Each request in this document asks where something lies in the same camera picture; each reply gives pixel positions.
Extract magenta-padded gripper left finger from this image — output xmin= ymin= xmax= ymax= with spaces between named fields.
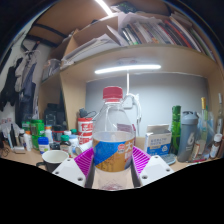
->
xmin=52 ymin=147 xmax=96 ymax=189

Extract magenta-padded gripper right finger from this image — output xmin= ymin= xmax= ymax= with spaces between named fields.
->
xmin=131 ymin=145 xmax=175 ymax=188

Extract clear red-capped drink bottle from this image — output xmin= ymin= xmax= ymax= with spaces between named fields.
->
xmin=92 ymin=85 xmax=136 ymax=191

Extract black mug white inside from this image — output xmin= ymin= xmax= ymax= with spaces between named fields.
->
xmin=35 ymin=149 xmax=70 ymax=174

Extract white and blue box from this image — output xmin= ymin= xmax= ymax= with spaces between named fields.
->
xmin=143 ymin=123 xmax=173 ymax=157

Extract white bottle blue cap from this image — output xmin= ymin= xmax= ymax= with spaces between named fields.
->
xmin=37 ymin=136 xmax=51 ymax=155

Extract red and white canister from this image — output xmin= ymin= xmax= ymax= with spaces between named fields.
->
xmin=77 ymin=117 xmax=95 ymax=145

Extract tall green bottle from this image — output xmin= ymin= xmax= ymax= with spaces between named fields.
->
xmin=170 ymin=105 xmax=183 ymax=155

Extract green jar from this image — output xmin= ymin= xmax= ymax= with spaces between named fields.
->
xmin=30 ymin=119 xmax=46 ymax=151

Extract brown jar white lid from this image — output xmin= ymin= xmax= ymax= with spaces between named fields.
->
xmin=209 ymin=133 xmax=224 ymax=160

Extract clear bottle yellow cap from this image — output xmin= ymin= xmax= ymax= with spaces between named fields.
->
xmin=199 ymin=96 xmax=210 ymax=148

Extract tall clear glass bottle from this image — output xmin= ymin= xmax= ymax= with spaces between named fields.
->
xmin=215 ymin=93 xmax=224 ymax=135

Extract hanging dark clothes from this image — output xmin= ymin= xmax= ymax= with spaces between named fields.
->
xmin=0 ymin=49 xmax=38 ymax=118

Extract white LED desk lamp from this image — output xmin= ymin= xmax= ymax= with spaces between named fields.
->
xmin=93 ymin=64 xmax=162 ymax=97

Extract wooden shelf unit with books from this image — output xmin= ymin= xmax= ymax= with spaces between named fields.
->
xmin=39 ymin=1 xmax=224 ymax=131

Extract ceiling tube light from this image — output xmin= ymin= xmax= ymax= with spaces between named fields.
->
xmin=94 ymin=0 xmax=115 ymax=17

